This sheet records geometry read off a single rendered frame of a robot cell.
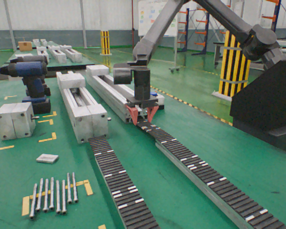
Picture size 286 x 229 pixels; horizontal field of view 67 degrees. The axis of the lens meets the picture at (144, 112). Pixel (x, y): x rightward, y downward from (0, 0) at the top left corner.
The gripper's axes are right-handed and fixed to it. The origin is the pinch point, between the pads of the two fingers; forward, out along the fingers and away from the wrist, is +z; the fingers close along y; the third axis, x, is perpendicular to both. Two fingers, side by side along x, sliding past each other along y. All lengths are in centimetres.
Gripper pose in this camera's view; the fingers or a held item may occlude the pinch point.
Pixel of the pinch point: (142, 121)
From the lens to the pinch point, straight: 80.5
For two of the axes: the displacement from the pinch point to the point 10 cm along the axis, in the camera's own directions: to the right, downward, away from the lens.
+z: 0.0, 9.4, 3.5
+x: 4.2, 3.2, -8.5
